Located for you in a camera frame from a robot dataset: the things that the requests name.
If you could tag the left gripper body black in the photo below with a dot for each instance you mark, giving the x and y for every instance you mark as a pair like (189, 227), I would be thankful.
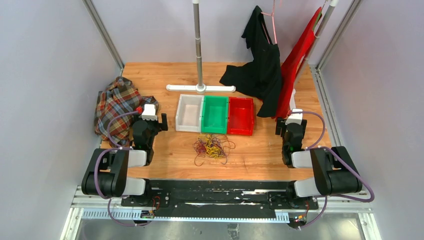
(154, 127)

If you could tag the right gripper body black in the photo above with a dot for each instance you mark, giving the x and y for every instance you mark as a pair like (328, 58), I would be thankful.
(284, 138)

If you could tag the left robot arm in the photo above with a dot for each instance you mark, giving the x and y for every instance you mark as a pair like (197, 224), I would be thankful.
(107, 172)

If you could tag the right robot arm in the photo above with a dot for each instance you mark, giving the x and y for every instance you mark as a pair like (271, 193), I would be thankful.
(331, 174)

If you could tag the white plastic bin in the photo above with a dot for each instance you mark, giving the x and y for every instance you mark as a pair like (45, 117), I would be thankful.
(189, 113)

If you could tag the plaid flannel shirt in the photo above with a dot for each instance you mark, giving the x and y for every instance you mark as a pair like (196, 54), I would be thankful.
(119, 97)

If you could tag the red plastic bin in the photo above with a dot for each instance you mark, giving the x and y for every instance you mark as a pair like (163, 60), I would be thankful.
(241, 116)

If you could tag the black t-shirt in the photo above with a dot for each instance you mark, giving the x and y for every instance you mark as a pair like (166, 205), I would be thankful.
(261, 78)

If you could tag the green plastic bin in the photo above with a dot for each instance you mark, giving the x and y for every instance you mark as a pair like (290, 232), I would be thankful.
(214, 116)

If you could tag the metal clothes rack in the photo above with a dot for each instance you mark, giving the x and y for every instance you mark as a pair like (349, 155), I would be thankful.
(201, 88)

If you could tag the red t-shirt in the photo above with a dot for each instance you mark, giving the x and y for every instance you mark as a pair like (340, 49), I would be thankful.
(289, 67)

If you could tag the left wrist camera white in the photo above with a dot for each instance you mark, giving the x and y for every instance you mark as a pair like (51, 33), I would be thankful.
(148, 109)

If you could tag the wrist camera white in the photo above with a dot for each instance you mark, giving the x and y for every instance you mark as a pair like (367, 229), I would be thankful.
(295, 116)
(148, 109)

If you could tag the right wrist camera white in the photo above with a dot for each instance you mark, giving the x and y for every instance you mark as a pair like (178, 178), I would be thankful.
(295, 116)

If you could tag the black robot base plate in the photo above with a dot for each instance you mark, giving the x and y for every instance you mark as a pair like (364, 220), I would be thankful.
(220, 199)

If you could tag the pink wire hanger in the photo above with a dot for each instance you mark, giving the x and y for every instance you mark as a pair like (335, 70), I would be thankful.
(272, 15)

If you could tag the aluminium frame rail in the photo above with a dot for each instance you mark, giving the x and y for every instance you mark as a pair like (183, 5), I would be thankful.
(92, 11)

